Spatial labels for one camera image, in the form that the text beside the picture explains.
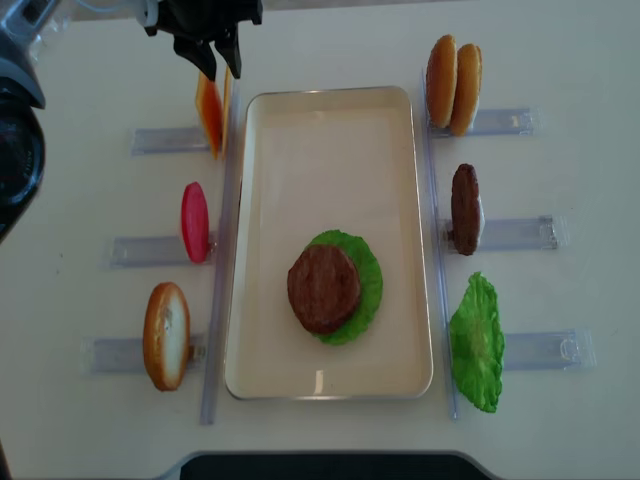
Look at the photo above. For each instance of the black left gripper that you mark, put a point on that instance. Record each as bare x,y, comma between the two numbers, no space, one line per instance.
194,25

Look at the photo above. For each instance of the yellow cheese slice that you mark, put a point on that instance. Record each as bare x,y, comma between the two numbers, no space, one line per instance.
228,90

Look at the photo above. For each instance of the orange cheese slice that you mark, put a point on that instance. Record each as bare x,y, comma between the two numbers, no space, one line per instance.
209,107

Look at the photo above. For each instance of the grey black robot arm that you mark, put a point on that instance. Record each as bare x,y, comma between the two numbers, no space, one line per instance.
22,138

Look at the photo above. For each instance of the red tomato slice in holder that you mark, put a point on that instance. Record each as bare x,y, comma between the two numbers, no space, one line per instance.
195,223

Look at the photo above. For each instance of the brown meat patty on stack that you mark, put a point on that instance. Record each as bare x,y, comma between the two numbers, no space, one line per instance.
323,288

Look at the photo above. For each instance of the sliced bread bun in holder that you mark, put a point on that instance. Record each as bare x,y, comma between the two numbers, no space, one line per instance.
166,336

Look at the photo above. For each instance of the green lettuce leaf on stack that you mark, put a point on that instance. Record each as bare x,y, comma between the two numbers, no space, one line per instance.
371,281

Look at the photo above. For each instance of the brown meat patty in holder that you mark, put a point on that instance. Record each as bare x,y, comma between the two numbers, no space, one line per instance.
465,210

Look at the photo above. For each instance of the green lettuce leaf in holder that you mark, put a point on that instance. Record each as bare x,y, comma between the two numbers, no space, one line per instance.
478,345

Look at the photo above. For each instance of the cream rectangular serving tray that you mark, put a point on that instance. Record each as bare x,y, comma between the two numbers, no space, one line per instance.
312,162

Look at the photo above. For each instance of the round bun top far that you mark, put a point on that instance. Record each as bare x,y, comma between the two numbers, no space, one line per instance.
441,80

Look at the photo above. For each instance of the round bun half near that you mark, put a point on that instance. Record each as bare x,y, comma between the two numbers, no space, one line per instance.
468,88

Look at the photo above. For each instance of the white pusher block for patty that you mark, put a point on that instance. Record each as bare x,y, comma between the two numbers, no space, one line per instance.
481,220

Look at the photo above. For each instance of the black table edge panel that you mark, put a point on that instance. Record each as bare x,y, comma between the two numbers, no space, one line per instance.
298,466

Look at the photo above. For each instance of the clear holder rail for cheese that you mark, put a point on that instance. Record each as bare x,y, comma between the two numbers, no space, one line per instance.
168,141

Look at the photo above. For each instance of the clear long rail left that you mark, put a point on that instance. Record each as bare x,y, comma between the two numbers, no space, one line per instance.
224,259

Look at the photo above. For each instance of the clear long rail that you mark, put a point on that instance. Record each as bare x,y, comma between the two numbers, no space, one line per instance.
438,257
224,259

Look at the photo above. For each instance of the clear holder rail for tomato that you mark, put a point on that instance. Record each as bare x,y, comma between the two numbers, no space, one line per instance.
146,252

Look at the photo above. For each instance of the clear long rail right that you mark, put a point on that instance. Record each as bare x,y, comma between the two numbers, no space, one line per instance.
438,257

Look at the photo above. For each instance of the clear holder rail for buns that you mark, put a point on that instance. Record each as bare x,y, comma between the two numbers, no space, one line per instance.
521,121

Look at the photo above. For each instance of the clear holder rail for bread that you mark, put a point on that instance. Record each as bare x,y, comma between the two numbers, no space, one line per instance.
102,356

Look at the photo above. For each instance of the clear holder rail for patty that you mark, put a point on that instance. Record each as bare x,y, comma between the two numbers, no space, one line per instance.
545,232

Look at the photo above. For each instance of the clear holder rail for lettuce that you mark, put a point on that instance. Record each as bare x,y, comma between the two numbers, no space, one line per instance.
561,350

